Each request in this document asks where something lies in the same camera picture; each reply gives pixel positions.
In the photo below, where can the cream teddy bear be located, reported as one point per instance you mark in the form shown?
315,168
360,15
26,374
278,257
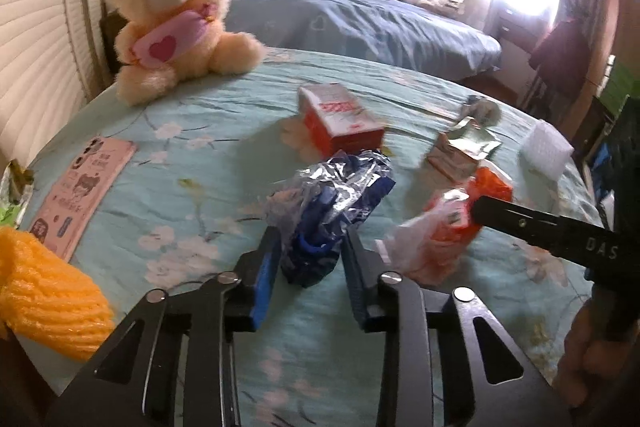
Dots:
170,17

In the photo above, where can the orange white plastic bag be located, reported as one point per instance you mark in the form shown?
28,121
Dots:
445,237

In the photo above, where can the bed with blue sheet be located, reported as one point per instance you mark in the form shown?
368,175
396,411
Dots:
350,27

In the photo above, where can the floral teal blanket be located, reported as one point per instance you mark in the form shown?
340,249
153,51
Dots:
190,167

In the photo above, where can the white tissue pack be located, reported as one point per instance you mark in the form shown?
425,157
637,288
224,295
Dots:
547,149

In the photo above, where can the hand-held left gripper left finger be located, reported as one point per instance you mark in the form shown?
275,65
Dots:
260,277

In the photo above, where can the wooden window desk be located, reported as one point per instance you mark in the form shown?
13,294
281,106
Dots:
515,22

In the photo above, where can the wooden nightstand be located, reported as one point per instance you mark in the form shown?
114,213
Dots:
111,42

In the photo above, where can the red white carton box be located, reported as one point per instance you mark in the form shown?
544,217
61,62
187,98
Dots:
340,119

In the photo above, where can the pink printed booklet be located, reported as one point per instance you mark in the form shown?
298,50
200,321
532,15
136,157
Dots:
80,192

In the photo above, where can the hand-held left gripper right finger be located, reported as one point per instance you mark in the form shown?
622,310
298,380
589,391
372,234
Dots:
357,277

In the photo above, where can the blue foil wrapper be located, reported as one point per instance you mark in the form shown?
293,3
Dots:
335,202

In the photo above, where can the grey wrapper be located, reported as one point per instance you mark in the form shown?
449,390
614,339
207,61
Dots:
482,112

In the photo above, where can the stack of green boxes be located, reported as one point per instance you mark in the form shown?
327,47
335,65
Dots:
622,82

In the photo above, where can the white slatted wardrobe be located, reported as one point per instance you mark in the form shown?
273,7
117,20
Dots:
40,32

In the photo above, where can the dark red coat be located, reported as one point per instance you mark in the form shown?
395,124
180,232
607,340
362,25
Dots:
560,57

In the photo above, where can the person's right hand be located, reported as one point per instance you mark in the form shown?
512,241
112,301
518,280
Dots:
582,357

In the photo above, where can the orange foam net sleeve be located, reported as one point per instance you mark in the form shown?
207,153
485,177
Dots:
45,297

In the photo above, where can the green foil wrapper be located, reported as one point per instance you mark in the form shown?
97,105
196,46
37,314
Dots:
14,197

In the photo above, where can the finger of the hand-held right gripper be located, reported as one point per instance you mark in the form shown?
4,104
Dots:
540,229

